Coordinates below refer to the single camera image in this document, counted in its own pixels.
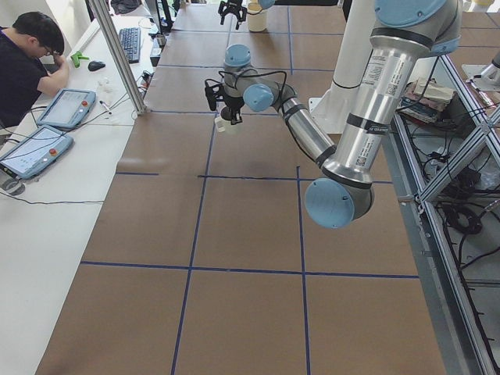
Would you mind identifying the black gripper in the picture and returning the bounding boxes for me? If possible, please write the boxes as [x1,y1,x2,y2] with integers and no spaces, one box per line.
[219,0,246,30]
[225,95,244,125]

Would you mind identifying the white ribbed HOME mug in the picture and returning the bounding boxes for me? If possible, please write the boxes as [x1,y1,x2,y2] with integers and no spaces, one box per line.
[214,116,239,134]

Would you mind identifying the cream plastic bin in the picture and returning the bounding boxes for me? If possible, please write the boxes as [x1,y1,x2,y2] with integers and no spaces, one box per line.
[247,1,267,32]

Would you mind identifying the black keyboard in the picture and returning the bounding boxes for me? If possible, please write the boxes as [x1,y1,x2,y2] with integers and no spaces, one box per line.
[119,27,141,63]

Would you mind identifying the brown paper table mat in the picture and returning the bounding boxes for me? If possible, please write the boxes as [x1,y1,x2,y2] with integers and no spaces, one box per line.
[37,5,479,374]

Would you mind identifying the black computer mouse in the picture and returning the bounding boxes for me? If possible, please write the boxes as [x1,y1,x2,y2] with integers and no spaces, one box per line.
[87,60,106,72]

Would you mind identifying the green plastic tool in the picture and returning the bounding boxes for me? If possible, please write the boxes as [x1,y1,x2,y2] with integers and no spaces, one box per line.
[70,51,90,68]

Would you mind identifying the upper teach pendant tablet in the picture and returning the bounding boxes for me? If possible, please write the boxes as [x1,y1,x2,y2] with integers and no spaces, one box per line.
[36,88,96,130]

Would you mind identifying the teach pendant tablet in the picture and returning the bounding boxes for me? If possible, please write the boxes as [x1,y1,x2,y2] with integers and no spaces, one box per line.
[36,88,96,130]
[1,126,73,180]

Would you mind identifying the stack of books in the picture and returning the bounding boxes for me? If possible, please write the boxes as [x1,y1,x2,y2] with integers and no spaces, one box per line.
[397,78,456,123]

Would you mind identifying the lower teach pendant tablet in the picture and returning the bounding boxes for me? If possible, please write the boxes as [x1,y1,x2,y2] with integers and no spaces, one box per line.
[1,126,73,180]

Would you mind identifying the person in dark shirt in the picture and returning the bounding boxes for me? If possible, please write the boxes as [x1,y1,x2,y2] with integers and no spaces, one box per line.
[1,11,70,128]

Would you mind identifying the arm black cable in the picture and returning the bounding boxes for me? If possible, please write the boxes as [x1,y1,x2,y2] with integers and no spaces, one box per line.
[217,69,291,103]

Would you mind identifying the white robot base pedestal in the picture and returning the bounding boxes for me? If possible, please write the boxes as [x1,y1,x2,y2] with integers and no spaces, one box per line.
[309,0,375,134]

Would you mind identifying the grey aluminium frame post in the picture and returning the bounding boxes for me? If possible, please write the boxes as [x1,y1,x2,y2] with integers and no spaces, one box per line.
[89,0,147,116]

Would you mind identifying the aluminium side frame rail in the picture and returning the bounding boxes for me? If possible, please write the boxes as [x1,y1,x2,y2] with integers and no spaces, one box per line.
[384,56,499,374]

